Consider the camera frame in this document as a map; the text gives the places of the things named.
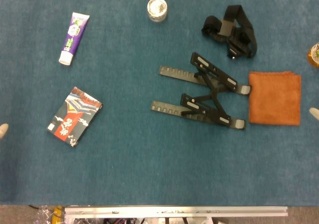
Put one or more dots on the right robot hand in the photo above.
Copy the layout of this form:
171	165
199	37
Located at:
314	114

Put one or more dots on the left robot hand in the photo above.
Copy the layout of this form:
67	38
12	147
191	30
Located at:
3	130

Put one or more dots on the black folding laptop stand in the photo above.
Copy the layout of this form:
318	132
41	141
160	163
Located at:
214	89

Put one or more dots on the orange folded cloth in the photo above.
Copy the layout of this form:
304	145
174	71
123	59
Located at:
274	99

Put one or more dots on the amber tea bottle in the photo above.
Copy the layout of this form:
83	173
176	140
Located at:
314	56

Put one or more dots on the black red patterned box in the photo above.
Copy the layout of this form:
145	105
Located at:
73	117

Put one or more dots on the clear plastic wrap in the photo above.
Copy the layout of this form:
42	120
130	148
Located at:
43	215

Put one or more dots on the yellow object under table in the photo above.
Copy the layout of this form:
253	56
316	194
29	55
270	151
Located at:
57	212

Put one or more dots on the purple toothpaste tube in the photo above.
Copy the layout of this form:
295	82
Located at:
72	37

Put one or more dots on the small round glass jar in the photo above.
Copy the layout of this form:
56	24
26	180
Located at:
157	9

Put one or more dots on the aluminium frame rail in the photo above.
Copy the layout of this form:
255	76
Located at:
174	212

